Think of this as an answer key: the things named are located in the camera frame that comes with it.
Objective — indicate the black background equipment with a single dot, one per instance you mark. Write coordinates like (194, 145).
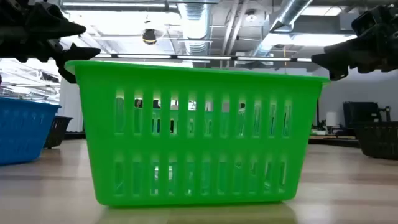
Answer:
(360, 113)

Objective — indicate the long ceiling light strip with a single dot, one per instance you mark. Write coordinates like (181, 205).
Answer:
(202, 57)

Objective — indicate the blue slotted plastic basket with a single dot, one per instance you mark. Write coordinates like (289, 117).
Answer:
(21, 130)

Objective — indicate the black slotted plastic basket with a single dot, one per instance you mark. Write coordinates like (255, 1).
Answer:
(59, 130)
(379, 140)

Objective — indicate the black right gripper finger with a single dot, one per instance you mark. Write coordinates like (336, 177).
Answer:
(337, 59)

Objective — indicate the white roll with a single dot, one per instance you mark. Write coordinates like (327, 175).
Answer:
(331, 119)

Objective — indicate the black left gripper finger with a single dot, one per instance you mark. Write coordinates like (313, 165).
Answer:
(53, 26)
(70, 56)

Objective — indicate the green slotted plastic basket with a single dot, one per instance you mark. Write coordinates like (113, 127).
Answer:
(199, 81)

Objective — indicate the round silver ceiling duct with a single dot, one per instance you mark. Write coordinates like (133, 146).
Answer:
(196, 28)

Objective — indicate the black ceiling dome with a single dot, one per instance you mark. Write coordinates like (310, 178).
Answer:
(149, 36)

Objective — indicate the slanted silver ceiling duct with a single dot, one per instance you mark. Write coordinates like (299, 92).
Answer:
(292, 12)

